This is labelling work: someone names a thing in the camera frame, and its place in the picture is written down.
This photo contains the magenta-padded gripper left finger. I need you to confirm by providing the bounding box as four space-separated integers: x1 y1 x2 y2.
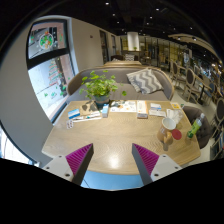
42 143 95 187

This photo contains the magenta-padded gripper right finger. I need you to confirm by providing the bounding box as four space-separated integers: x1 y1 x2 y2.
131 143 183 187

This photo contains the clear bottle with green label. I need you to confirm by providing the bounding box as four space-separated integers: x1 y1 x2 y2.
185 112 206 139

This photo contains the flat round red coaster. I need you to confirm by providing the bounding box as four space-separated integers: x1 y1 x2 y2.
170 128 183 141

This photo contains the orange mug with white inside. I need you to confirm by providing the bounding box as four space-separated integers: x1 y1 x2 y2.
156 117 177 145

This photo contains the blue white card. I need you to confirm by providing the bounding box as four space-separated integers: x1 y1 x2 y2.
67 108 82 120

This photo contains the white paper sheet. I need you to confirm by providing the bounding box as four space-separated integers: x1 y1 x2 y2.
148 108 167 118

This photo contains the clear plastic cup with straw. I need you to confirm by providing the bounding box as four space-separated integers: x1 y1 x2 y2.
166 108 184 126

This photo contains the small white blue box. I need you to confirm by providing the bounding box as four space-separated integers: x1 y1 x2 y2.
149 102 163 111

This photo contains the light blue packet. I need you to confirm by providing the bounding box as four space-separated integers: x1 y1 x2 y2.
101 103 111 119

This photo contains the white printed tissue box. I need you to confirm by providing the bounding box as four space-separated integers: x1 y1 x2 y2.
109 99 149 120

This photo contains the yellow card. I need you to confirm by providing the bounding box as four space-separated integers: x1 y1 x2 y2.
170 102 182 111

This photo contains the green potted plant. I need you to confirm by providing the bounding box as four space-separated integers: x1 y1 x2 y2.
78 69 128 108

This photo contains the grey white chevron pillow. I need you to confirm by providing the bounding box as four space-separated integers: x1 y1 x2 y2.
125 67 165 95

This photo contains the dark framed window with posters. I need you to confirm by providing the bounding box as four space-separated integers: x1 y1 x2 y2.
26 19 76 123

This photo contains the grey curved sofa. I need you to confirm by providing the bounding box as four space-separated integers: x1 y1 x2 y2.
66 60 176 105

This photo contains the white round column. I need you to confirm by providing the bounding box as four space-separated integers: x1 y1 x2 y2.
126 31 140 53

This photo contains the group of ceiling spotlights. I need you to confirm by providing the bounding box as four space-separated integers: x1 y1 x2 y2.
104 1 198 43

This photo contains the dark pedestal dining table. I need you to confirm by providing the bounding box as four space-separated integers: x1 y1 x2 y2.
194 73 212 106

